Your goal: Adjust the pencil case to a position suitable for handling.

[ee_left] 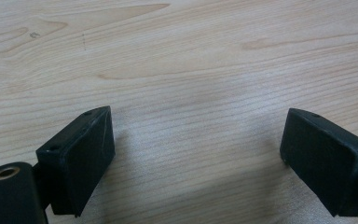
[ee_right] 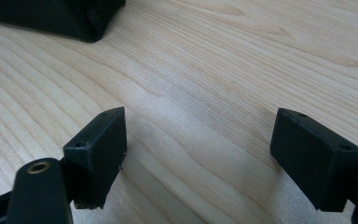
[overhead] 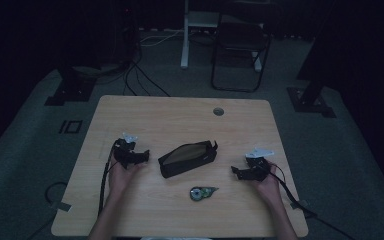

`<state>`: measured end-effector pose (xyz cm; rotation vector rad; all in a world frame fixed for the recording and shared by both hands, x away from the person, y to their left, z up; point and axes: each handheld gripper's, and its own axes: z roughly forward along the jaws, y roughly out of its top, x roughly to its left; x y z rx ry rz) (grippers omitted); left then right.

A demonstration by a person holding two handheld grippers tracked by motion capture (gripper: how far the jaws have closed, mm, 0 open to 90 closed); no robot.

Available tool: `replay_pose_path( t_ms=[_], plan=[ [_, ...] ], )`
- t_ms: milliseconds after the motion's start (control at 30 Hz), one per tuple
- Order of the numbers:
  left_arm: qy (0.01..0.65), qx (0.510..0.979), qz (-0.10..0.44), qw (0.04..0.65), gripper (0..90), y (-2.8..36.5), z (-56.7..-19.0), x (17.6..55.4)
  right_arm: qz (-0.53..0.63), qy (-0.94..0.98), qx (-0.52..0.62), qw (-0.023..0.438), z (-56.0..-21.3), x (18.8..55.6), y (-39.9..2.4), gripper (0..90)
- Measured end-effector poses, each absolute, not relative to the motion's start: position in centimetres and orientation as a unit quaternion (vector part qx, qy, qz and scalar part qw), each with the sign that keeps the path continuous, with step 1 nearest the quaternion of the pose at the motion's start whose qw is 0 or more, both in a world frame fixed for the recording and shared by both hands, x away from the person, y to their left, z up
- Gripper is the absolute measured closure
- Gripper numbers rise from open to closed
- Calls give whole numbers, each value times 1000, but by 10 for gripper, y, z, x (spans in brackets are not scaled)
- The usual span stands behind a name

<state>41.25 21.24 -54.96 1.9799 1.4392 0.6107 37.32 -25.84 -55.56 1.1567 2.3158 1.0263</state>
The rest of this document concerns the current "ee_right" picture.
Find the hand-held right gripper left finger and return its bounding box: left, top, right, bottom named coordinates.
left=62, top=105, right=128, bottom=210

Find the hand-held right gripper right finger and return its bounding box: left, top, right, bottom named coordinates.
left=269, top=107, right=358, bottom=213

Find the black fabric bag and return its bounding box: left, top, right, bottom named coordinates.
left=0, top=0, right=127, bottom=44

